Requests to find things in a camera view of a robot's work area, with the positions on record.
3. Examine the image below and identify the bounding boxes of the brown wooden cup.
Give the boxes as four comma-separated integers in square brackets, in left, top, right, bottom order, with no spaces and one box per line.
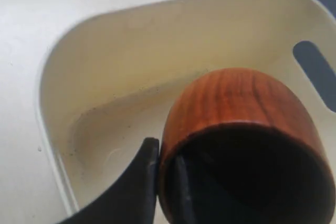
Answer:
[158,68,335,223]

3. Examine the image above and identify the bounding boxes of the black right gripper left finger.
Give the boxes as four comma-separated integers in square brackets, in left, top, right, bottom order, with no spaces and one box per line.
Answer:
[61,137,159,223]

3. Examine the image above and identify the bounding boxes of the left cream plastic bin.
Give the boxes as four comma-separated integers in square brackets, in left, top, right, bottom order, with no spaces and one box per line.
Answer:
[36,0,335,214]

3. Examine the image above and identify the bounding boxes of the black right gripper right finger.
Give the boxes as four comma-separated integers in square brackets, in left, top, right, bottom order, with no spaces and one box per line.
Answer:
[172,155,197,224]

